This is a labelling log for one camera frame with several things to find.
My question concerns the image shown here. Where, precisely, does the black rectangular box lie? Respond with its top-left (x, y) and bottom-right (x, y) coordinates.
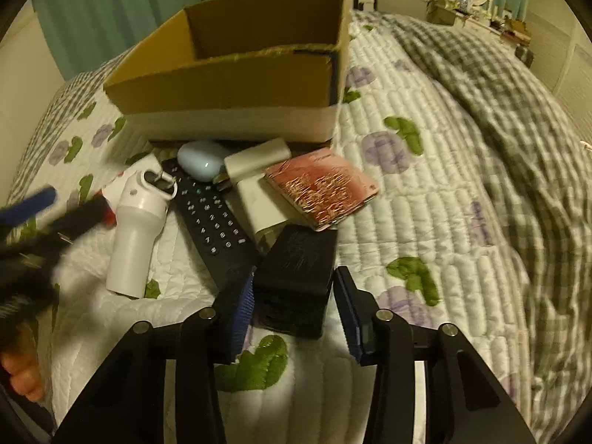
top-left (254, 225), bottom-right (337, 340)

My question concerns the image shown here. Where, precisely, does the black remote control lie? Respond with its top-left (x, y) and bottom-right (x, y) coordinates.
top-left (162, 158), bottom-right (260, 291)

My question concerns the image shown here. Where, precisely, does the person's hand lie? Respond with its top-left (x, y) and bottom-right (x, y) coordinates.
top-left (1, 324), bottom-right (45, 402)

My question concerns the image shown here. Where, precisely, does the white floral quilted mat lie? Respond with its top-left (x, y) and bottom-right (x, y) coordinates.
top-left (11, 14), bottom-right (532, 443)

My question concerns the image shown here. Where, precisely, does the light blue earbuds case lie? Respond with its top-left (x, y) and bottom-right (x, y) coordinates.
top-left (176, 140), bottom-right (231, 181)

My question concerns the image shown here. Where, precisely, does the brown cardboard box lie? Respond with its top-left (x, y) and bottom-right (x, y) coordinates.
top-left (103, 0), bottom-right (351, 143)

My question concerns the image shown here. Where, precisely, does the grey checkered duvet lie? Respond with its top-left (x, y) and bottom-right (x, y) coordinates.
top-left (8, 11), bottom-right (592, 440)

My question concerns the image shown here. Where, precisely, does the white dressing table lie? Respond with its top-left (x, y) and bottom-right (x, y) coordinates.
top-left (427, 0), bottom-right (532, 50)

